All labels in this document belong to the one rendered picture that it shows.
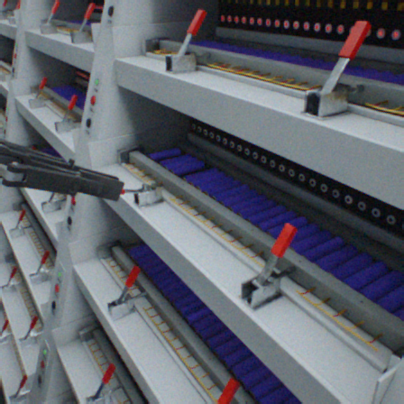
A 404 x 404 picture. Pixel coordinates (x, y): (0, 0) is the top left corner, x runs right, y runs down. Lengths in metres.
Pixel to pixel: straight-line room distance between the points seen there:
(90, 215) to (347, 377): 0.58
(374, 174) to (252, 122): 0.15
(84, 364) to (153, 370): 0.31
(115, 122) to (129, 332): 0.37
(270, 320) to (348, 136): 0.20
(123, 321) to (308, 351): 0.38
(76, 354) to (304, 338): 0.62
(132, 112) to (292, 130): 0.44
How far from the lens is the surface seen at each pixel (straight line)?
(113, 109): 0.78
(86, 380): 0.90
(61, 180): 0.53
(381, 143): 0.35
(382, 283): 0.48
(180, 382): 0.63
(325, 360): 0.41
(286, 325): 0.43
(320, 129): 0.38
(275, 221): 0.56
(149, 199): 0.63
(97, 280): 0.81
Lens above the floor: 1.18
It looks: 16 degrees down
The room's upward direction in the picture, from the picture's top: 16 degrees clockwise
